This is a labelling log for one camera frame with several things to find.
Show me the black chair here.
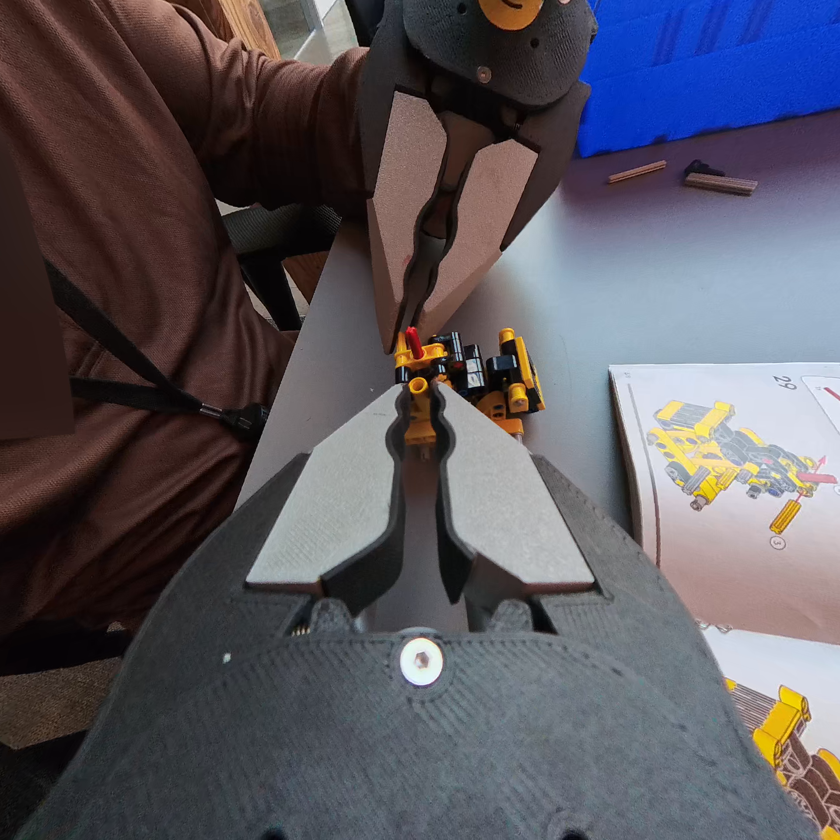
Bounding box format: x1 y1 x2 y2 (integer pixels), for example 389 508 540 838
222 202 343 332

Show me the person's left forearm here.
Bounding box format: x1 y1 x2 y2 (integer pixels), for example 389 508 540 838
193 42 370 221

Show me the lego instruction booklet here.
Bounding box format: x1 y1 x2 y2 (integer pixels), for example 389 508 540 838
608 362 840 840

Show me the person's torso in brown shirt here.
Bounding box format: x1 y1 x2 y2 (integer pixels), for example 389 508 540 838
0 0 312 641

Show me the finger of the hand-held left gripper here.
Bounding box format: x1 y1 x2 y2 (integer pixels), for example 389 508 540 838
367 90 451 353
412 137 542 330

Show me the wide wooden stick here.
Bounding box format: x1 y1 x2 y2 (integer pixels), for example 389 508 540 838
684 172 758 197

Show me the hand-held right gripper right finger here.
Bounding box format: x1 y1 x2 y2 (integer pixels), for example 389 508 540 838
432 381 595 605

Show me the thin wooden stick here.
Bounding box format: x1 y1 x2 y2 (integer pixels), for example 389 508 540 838
607 160 668 185

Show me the blue plastic bin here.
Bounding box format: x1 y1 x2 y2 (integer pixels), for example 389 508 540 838
576 0 840 159

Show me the yellow and black lego model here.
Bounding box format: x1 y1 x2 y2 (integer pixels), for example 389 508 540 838
394 327 547 460

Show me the wooden panel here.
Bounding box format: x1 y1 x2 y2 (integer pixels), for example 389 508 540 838
215 0 283 61

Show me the black lanyard strap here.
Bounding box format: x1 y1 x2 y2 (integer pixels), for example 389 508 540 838
45 259 271 442

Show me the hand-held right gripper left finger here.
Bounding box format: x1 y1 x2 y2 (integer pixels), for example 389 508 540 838
246 384 407 616

